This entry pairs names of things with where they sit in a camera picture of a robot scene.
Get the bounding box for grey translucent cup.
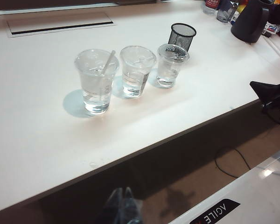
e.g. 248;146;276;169
216;0;238;23

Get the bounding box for small clear plastic lidded cup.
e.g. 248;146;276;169
156;43;190;89

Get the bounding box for dark grey jug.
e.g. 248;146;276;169
231;0;275;44

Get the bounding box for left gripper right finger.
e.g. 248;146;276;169
123;186;143;224

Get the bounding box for large clear plastic lidded cup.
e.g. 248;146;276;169
74;49;120;117

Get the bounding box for desk cable tray lid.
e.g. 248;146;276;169
6;11;116;38

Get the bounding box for black floor cable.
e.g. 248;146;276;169
215;147;252;177

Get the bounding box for white paper-wrapped straw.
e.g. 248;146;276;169
98;50;117;103

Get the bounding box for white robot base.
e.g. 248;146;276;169
162;149;280;224

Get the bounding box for brown desk partition panel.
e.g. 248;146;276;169
0;0;171;12

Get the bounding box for white rod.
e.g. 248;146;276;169
264;36;280;63

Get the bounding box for black mesh pen holder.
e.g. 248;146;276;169
168;22;197;53

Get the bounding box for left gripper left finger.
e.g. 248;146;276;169
104;188;126;224

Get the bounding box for medium clear plastic lidded cup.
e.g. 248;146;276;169
120;45;157;98

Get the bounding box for red-label water bottle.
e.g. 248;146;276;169
202;0;221;14

